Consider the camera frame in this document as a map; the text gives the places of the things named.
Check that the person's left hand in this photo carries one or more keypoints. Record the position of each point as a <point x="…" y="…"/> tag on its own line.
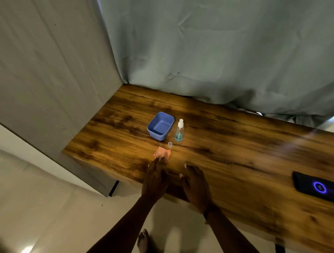
<point x="154" y="182"/>

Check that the person's right hand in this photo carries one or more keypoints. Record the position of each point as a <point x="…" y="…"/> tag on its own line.
<point x="197" y="189"/>

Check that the person's right thumb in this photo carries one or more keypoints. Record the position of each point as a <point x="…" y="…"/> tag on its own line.
<point x="183" y="182"/>

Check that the person's left fingers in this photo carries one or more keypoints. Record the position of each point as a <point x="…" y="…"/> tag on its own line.
<point x="158" y="168"/>

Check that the person's right forearm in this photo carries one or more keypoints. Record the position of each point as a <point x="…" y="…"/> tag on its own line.
<point x="227" y="234"/>

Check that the person's left forearm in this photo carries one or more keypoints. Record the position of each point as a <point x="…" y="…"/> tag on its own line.
<point x="125" y="229"/>

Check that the orange cleaning cloth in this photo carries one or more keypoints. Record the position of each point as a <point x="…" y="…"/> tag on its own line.
<point x="163" y="152"/>

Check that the clear spray bottle blue liquid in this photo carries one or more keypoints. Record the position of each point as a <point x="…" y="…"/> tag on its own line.
<point x="179" y="134"/>

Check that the blue plastic container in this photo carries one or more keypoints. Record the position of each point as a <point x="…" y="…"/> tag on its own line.
<point x="160" y="127"/>

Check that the black table leg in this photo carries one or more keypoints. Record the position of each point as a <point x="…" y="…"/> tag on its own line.
<point x="114" y="188"/>

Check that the person's bare foot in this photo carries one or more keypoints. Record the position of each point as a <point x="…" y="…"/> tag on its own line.
<point x="143" y="242"/>

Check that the black smartphone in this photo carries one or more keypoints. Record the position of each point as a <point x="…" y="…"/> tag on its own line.
<point x="310" y="186"/>

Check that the grey-green curtain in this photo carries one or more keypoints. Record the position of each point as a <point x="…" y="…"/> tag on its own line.
<point x="221" y="52"/>

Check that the grey fabric backdrop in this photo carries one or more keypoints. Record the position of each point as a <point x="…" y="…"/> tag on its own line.
<point x="52" y="78"/>

